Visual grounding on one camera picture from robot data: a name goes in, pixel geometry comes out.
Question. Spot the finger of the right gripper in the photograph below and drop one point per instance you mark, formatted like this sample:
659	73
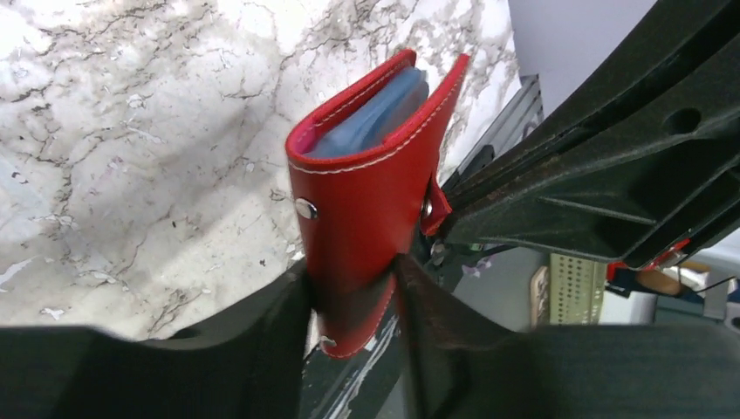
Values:
643	156

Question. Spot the red leather card holder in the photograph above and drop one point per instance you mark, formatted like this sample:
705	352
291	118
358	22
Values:
357	212

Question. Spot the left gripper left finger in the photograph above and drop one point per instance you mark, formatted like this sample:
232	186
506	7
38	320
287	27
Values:
244	362

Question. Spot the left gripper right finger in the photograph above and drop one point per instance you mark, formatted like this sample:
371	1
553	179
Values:
462	365

